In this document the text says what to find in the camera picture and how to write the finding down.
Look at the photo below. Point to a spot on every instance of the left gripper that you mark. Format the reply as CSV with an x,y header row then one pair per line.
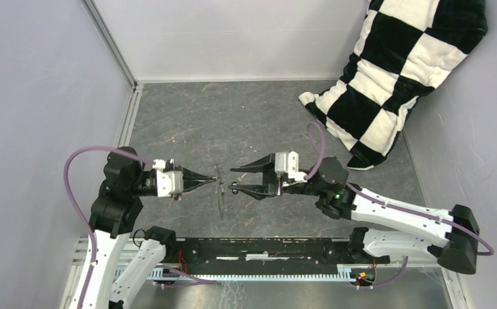
x,y
196,179

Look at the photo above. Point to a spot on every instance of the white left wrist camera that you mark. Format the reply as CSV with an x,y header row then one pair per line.
x,y
169,184

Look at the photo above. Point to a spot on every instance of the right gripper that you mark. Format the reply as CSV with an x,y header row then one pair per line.
x,y
272,182

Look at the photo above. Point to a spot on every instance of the aluminium frame rail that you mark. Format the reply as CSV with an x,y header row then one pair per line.
x,y
325,250

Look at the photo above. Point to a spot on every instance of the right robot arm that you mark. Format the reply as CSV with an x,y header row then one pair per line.
x,y
449,236

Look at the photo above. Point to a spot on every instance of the black and white checkered blanket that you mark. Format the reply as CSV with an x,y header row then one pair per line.
x,y
405,51

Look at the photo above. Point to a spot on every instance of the large metal keyring plate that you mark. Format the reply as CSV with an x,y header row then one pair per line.
x,y
220,190

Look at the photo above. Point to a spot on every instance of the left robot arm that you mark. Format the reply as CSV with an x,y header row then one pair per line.
x,y
128,177

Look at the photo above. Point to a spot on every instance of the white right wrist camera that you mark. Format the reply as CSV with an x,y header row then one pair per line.
x,y
286,167

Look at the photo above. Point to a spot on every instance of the white slotted cable duct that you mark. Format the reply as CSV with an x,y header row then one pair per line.
x,y
341,275

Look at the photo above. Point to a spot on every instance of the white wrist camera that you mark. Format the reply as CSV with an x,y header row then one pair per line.
x,y
169,184
286,167

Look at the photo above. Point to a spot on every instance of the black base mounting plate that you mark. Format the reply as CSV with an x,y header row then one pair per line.
x,y
253,267

